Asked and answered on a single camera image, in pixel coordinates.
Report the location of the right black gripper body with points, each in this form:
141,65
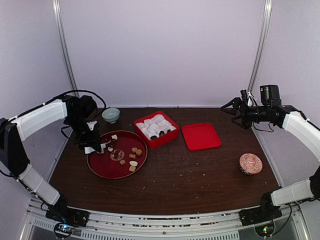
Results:
246,114

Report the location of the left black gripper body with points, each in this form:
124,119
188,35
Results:
85,138

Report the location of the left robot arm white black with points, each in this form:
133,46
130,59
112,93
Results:
29,127

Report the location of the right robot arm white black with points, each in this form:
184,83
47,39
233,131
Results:
294,122

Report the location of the white square chocolate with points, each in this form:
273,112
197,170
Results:
114,137

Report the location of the white oval chocolate lower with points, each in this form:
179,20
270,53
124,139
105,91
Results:
133,163

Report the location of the pale green ceramic bowl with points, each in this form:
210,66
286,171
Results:
111,115

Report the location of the round red tray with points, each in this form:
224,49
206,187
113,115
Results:
116,164

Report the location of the red tin lid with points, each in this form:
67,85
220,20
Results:
200,136

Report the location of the red patterned small dish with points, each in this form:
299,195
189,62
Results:
250,164

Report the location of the red square tin box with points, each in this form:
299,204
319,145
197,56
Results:
153,129

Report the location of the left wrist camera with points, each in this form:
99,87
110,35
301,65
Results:
91,125

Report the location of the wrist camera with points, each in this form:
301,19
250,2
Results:
248,97
91,125

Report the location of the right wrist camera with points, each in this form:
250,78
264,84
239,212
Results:
248,97

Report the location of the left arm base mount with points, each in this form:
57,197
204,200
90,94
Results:
66,224

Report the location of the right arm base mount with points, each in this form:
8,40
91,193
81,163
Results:
262,220

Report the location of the aluminium front rail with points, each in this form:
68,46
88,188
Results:
223,225

